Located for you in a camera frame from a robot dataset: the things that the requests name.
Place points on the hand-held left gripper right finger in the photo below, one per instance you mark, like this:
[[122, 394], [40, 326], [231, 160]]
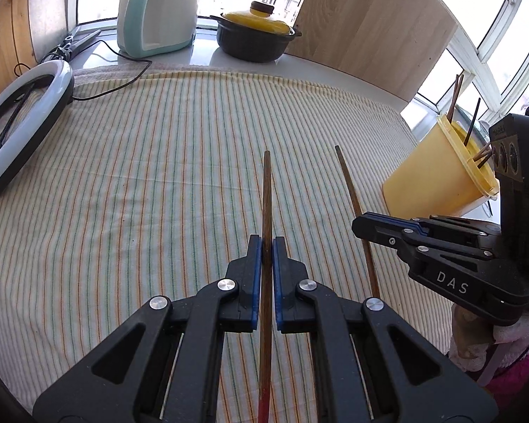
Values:
[[277, 282]]

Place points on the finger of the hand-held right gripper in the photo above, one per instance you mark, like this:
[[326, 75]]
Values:
[[374, 231], [392, 221]]

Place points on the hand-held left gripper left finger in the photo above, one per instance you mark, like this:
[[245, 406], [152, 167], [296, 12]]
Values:
[[258, 282]]

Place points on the brown wooden chopstick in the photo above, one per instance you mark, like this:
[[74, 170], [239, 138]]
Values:
[[266, 194], [460, 86], [352, 194], [453, 99], [484, 152]]

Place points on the yellow plastic container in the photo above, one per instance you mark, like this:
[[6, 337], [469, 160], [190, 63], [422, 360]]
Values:
[[427, 176]]

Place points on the black chopstick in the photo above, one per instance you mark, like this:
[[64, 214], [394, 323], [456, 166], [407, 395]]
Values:
[[472, 121], [487, 161]]

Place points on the person's right hand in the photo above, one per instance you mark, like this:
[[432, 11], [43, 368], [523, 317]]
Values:
[[471, 339]]

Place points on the person's pink clothing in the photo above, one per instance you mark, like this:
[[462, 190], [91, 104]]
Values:
[[520, 370]]

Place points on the striped cloth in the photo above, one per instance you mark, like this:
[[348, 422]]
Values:
[[158, 185]]

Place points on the light wooden board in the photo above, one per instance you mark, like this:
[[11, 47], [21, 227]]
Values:
[[370, 22]]

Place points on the black ceramic pot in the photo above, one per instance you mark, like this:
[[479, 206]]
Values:
[[251, 44]]

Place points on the yellow pot lid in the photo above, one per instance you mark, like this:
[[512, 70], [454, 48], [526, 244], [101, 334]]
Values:
[[255, 21]]

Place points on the teal and white rice cooker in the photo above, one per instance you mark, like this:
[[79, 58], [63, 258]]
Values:
[[167, 17]]

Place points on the black power strip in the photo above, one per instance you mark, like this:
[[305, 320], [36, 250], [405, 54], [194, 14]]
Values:
[[81, 39]]

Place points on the white cutting board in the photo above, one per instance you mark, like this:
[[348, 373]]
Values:
[[48, 13]]

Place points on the pine plank board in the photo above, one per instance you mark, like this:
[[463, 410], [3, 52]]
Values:
[[4, 44]]

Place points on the white window frame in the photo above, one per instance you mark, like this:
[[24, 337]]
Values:
[[489, 59]]

